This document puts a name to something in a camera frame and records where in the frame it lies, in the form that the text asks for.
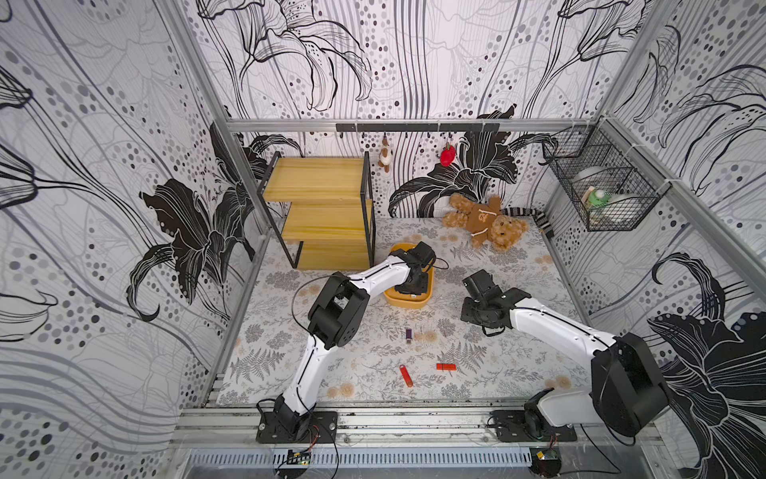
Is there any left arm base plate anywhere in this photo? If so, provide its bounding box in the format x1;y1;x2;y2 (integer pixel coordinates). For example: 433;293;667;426
257;411;338;444

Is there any small circuit board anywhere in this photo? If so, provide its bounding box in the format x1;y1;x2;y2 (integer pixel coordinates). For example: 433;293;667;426
284;449;312;467

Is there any green white bottle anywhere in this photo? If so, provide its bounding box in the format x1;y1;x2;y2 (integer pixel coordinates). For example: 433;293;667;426
582;187;612;217

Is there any small black connector box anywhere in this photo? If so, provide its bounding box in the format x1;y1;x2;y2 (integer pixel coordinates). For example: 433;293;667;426
529;448;563;478

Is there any brown teddy bear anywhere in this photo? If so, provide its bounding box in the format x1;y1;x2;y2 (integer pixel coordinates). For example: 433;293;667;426
442;194;529;251

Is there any small hanging plush toy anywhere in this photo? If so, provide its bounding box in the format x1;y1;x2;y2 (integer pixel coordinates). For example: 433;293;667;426
377;136;393;173

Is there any striped plush tail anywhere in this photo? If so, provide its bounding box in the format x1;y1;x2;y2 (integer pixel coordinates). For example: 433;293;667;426
502;207;555;240

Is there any wooden shelf black frame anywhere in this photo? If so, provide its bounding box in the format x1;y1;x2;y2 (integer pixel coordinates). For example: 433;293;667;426
257;152;376;271

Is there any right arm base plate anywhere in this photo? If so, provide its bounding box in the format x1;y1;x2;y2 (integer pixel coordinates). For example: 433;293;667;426
487;409;578;443

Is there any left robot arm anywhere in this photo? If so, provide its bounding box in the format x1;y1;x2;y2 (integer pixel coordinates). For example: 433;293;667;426
273;241;436;435

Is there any black wire basket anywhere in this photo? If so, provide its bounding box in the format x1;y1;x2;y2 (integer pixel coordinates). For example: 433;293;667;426
543;124;667;232

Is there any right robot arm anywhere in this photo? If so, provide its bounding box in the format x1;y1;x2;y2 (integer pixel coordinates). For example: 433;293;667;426
461;269;670;439

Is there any red hanging strawberry toy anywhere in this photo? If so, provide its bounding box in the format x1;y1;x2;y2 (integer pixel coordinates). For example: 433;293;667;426
440;144;457;168

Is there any yellow plastic storage box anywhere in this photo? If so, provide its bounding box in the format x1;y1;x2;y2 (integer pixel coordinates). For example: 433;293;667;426
384;241;436;309

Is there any black hook rail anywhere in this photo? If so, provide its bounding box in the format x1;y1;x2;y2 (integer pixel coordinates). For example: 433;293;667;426
334;122;501;133

